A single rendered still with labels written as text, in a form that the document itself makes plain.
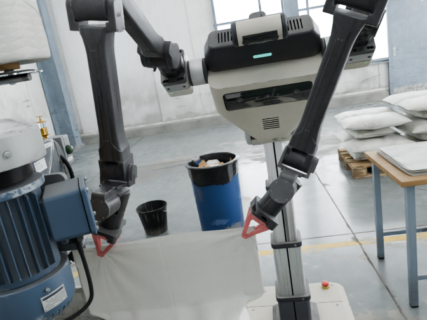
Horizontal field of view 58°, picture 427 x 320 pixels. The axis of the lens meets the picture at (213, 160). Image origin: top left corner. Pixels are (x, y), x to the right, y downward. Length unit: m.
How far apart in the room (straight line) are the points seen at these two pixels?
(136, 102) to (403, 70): 6.05
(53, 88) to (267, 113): 8.56
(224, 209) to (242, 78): 2.09
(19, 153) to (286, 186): 0.54
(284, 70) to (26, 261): 0.94
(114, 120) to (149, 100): 8.32
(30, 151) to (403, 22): 9.11
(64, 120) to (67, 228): 9.04
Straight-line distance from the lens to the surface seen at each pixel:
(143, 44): 1.10
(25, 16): 0.81
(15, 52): 0.78
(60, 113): 9.73
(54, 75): 9.67
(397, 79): 9.49
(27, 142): 0.67
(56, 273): 0.74
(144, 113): 9.30
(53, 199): 0.70
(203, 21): 8.98
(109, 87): 0.89
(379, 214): 2.76
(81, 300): 1.62
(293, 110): 1.38
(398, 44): 9.46
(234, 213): 3.32
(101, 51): 0.87
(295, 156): 0.93
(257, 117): 1.39
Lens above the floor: 1.47
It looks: 14 degrees down
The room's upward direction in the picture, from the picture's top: 10 degrees counter-clockwise
